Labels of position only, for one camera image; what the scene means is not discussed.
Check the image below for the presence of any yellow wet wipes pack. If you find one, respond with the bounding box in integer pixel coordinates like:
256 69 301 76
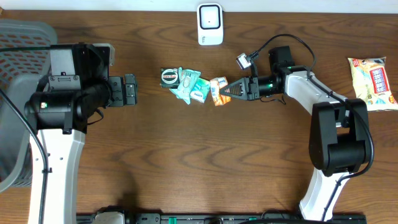
348 57 397 111

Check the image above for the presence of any grey plastic mesh basket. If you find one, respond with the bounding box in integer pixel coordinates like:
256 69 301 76
1 19 58 192

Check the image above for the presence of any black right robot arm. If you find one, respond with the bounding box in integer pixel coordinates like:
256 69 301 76
220 46 374 222

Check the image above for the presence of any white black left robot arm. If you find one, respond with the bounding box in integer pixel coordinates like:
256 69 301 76
25 72 137 223

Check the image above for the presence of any small orange box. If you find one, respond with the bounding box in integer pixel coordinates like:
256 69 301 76
210 77 231 106

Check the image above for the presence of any white barcode scanner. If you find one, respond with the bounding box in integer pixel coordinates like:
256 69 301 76
197 3 224 45

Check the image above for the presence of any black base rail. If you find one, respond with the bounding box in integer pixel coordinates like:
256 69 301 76
76 211 368 224

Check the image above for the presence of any green tissue pack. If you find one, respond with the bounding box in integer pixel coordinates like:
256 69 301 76
170 67 201 105

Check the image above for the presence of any small green tissue packet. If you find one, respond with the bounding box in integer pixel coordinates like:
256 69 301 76
190 78 210 103

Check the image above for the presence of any round black red tin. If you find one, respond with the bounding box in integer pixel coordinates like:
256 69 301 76
160 68 180 89

